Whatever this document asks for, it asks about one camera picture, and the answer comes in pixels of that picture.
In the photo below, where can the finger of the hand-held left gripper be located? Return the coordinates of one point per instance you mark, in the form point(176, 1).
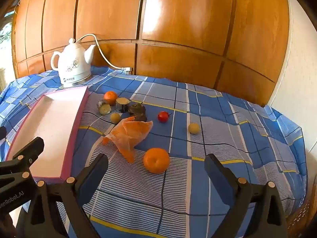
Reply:
point(2, 132)
point(29, 150)

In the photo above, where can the large orange mandarin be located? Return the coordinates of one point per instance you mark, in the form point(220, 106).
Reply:
point(156, 160)

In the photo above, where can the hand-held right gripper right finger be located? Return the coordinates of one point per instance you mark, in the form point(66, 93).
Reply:
point(218, 172)

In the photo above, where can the small orange mandarin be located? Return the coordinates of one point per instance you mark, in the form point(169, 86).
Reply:
point(110, 98)

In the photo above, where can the sugarcane piece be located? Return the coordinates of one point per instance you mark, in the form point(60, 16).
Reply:
point(105, 109)
point(122, 104)

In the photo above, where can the brown wicker chair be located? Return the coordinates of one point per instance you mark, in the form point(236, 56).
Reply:
point(302, 218)

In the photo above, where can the wooden wardrobe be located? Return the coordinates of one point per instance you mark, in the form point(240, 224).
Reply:
point(185, 17)

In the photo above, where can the plastic bag with orange peel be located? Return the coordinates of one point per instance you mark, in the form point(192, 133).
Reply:
point(128, 135)

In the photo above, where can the tan longan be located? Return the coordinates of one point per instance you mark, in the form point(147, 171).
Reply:
point(194, 128)
point(115, 118)

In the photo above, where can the glass window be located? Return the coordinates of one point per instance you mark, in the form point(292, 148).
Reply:
point(5, 39)

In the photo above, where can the red cherry tomato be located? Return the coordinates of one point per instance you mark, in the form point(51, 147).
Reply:
point(163, 117)

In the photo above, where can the white ceramic electric kettle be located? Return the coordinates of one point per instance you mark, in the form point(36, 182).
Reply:
point(71, 67)

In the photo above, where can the pink cardboard tray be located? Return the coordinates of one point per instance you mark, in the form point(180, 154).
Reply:
point(49, 124)

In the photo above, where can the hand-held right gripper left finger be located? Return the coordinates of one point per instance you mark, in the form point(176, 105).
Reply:
point(92, 176)

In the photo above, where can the white power plug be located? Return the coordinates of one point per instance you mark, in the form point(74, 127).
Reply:
point(128, 70)

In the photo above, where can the blue plaid bedsheet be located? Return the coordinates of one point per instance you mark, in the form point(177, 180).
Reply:
point(210, 119)

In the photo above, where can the dark water chestnut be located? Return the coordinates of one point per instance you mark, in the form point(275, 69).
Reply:
point(136, 107)
point(141, 117)

